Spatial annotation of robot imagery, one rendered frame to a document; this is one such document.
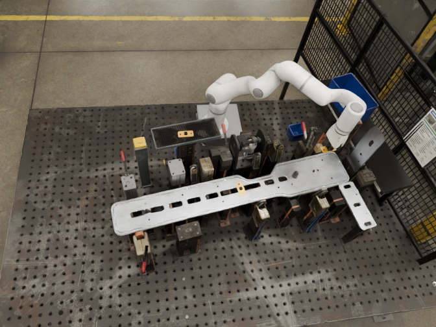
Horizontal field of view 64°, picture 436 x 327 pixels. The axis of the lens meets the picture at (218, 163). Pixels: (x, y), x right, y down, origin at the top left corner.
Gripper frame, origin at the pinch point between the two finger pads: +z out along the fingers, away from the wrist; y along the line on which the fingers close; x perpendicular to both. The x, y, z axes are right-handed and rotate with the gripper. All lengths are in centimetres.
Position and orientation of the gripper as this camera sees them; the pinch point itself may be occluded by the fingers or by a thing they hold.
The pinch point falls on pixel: (330, 146)
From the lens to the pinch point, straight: 195.4
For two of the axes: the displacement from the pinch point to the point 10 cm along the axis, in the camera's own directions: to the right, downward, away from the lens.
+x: 9.5, -2.1, 2.5
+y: 3.0, 8.3, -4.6
